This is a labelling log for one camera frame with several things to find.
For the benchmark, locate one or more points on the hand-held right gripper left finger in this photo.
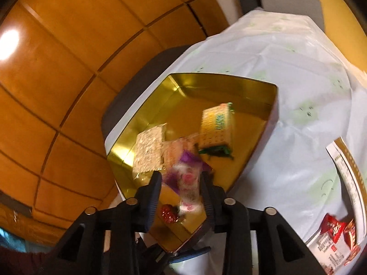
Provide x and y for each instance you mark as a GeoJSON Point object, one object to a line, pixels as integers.
{"type": "Point", "coordinates": [153, 203]}

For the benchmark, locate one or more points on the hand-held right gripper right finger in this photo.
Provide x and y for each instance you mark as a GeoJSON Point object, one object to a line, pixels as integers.
{"type": "Point", "coordinates": [207, 203]}

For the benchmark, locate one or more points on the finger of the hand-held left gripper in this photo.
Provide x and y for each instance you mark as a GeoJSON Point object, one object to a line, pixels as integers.
{"type": "Point", "coordinates": [192, 253]}

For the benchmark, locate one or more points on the red date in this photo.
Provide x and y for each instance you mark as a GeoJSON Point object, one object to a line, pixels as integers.
{"type": "Point", "coordinates": [169, 214]}

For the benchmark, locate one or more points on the white pink snack packet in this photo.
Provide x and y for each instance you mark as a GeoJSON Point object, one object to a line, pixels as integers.
{"type": "Point", "coordinates": [187, 186]}

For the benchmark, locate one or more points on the purple snack packet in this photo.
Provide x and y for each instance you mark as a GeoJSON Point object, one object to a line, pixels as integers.
{"type": "Point", "coordinates": [172, 177]}

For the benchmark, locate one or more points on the puffed rice cracker packet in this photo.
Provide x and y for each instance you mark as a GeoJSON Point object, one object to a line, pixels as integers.
{"type": "Point", "coordinates": [147, 149]}

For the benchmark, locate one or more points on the orange crispy snack packet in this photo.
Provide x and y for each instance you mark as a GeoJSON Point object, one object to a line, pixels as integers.
{"type": "Point", "coordinates": [177, 151]}

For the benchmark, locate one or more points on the yellow green biscuit packet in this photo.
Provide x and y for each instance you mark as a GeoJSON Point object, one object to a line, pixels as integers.
{"type": "Point", "coordinates": [216, 126]}

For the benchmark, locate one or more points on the gold tin box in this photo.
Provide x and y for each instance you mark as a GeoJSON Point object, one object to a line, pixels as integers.
{"type": "Point", "coordinates": [183, 108]}

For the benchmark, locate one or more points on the red candy packet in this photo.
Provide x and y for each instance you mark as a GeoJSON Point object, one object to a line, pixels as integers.
{"type": "Point", "coordinates": [350, 233]}
{"type": "Point", "coordinates": [332, 226]}

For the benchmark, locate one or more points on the white red label snack packet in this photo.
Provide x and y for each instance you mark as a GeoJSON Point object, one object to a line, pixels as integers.
{"type": "Point", "coordinates": [326, 249]}

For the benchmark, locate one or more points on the gold white sachet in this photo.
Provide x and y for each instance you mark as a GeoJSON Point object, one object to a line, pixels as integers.
{"type": "Point", "coordinates": [348, 166]}

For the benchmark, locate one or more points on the person's left forearm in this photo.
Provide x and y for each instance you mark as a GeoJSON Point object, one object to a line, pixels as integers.
{"type": "Point", "coordinates": [20, 263]}

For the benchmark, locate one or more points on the dark grey chair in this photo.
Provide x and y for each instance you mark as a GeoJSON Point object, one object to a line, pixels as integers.
{"type": "Point", "coordinates": [137, 77]}

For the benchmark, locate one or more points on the grey yellow blue chair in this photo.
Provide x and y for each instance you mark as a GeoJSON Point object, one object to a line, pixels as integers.
{"type": "Point", "coordinates": [338, 20]}

